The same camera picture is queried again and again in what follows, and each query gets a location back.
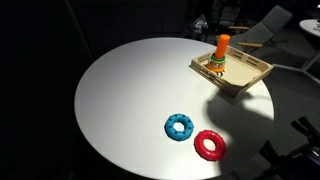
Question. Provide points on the gray lounge chair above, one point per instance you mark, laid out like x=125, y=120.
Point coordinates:
x=266, y=27

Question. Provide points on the dark equipment pile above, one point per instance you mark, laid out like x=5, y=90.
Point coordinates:
x=300, y=153

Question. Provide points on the crumpled clear plastic bag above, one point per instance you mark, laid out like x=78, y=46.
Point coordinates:
x=200, y=24

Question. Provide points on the small white round table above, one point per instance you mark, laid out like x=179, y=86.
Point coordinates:
x=311, y=26

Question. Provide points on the wooden tray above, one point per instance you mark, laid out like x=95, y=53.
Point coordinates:
x=240, y=71

